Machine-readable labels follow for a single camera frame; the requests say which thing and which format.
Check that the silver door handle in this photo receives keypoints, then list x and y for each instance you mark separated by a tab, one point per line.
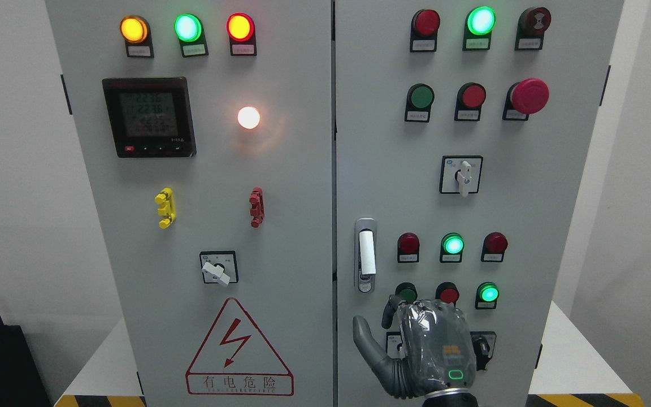
365	254

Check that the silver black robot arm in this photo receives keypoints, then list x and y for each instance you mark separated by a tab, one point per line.
450	400

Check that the grey left cabinet door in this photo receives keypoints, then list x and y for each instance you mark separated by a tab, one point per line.
285	265

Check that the grey cabinet door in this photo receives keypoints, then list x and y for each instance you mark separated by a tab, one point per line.
389	170
285	265

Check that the grey right cabinet door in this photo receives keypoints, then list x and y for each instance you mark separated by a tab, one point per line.
389	170

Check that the green indicator light left door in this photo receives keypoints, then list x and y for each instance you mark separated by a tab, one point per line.
189	31

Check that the red indicator light middle left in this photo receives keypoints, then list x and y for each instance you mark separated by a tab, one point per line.
407	248

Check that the white glowing indicator light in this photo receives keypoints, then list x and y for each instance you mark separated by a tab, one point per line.
249	117

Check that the green lit indicator middle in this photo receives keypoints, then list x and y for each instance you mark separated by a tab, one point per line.
452	248

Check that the green lit indicator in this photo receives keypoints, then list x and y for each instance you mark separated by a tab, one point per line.
477	31
452	248

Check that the green push button upper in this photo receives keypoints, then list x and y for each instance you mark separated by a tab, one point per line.
419	100

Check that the red push button lower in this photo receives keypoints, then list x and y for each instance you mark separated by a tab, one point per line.
448	293

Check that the red push button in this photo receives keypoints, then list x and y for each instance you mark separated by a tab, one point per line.
448	293
468	102

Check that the red indicator light middle right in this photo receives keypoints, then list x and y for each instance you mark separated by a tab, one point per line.
494	247

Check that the red electric hazard sticker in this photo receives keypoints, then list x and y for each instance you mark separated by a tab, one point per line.
236	359

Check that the red push button upper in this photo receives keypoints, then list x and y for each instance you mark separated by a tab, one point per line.
468	102

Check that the green lit push button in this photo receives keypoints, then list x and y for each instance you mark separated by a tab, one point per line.
486	297

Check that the black digital power meter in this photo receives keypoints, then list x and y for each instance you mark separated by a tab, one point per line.
150	117

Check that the red lit indicator light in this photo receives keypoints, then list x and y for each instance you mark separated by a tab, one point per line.
241	35

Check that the red indicator light top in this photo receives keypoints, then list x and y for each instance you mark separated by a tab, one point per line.
423	31

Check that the red emergency stop mushroom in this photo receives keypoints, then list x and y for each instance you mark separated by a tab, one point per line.
524	98

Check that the green lit indicator top right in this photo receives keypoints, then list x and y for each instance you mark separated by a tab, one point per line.
477	31

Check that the yellow indicator light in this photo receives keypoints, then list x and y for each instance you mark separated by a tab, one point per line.
137	37

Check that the dark red buzzer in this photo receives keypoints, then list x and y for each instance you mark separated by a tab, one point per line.
531	27

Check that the white platform with hazard stripes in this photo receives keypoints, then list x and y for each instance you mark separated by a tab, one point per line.
570	372

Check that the black box with antenna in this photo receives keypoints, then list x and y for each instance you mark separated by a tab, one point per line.
20	381

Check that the white lever selector switch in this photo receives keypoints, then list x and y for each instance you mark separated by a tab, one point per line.
219	267

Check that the white selector switch right door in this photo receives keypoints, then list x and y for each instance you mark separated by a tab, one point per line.
460	174

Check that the small white selector switch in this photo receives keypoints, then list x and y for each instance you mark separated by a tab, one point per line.
395	347

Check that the black rotary knob switch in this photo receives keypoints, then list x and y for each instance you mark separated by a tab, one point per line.
483	343

